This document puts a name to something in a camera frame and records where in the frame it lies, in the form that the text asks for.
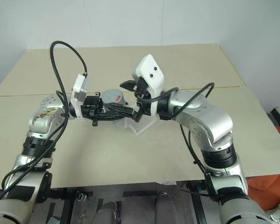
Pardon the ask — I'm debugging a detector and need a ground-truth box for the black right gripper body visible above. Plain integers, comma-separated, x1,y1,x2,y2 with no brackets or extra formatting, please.
134,77,153,113

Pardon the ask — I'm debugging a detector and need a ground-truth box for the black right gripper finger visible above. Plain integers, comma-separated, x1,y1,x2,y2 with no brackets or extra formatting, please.
133,109,146,123
119,79,138,91

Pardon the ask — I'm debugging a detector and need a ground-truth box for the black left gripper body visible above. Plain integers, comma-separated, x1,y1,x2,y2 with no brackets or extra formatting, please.
81,92,105,127

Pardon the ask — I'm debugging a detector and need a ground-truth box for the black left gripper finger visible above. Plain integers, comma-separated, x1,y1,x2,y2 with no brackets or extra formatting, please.
98,113,134,121
104,104,134,114

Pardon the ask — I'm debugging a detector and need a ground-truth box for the clear plastic box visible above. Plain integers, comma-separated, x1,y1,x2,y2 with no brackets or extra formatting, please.
124,113,160,135

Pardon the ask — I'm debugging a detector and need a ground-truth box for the orange fabric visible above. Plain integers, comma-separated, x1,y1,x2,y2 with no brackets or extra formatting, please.
246,126,280,211

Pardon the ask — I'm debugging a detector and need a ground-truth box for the white shoe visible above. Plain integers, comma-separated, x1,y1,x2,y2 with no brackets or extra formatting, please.
264,202,280,223

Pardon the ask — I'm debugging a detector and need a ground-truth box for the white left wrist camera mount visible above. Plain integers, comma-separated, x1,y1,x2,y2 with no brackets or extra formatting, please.
70,74,91,119

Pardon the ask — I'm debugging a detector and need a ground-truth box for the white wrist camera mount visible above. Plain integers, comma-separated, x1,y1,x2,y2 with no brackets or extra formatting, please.
131,54,165,117
70,74,91,119

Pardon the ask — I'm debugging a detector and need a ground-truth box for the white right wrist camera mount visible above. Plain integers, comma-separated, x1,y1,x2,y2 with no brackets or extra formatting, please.
131,54,165,117

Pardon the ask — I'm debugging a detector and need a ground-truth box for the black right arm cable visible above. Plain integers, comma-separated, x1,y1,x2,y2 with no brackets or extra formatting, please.
134,82,219,199

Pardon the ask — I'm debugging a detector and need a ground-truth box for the black table frame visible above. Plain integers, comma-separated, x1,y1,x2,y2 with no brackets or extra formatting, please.
36,179,221,224

